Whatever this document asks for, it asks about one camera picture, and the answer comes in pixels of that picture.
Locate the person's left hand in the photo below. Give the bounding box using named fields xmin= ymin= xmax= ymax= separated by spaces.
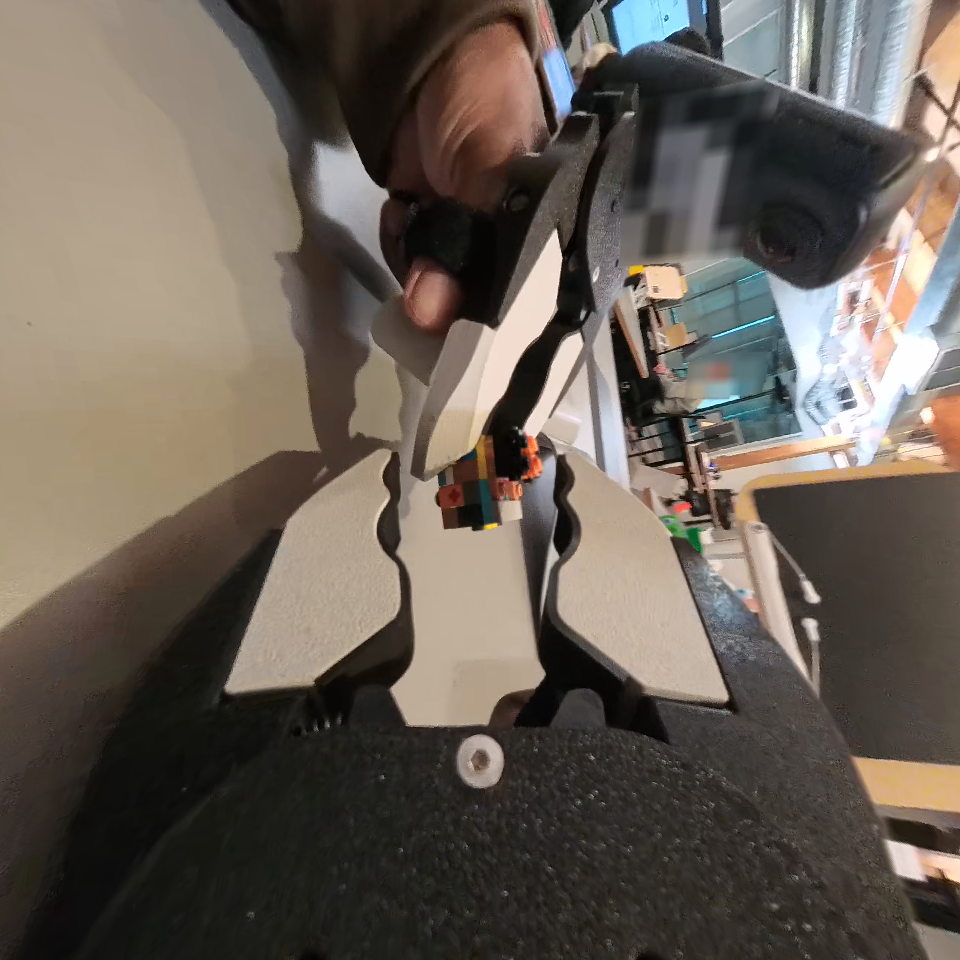
xmin=378 ymin=30 xmax=558 ymax=334

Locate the multicolour toy brick model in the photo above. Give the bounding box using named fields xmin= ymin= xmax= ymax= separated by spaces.
xmin=437 ymin=426 xmax=543 ymax=532

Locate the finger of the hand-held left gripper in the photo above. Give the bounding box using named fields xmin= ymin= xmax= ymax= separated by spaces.
xmin=527 ymin=328 xmax=603 ymax=442
xmin=411 ymin=228 xmax=580 ymax=483

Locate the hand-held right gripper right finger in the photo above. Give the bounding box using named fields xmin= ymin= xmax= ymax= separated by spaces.
xmin=540 ymin=450 xmax=734 ymax=710

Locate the person's left forearm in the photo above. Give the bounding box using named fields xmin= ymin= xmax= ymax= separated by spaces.
xmin=221 ymin=0 xmax=579 ymax=189

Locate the computer monitor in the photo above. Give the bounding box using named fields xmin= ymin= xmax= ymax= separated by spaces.
xmin=603 ymin=0 xmax=725 ymax=57

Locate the wood-framed black screen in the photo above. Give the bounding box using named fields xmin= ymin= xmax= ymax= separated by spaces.
xmin=738 ymin=459 xmax=960 ymax=826

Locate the white lamp base plate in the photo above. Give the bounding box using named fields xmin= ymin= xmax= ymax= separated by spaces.
xmin=742 ymin=521 xmax=826 ymax=695

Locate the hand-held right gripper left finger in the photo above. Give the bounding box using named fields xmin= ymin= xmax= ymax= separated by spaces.
xmin=223 ymin=448 xmax=417 ymax=702

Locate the silver spiral ventilation duct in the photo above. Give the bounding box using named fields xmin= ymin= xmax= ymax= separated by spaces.
xmin=780 ymin=0 xmax=939 ymax=121

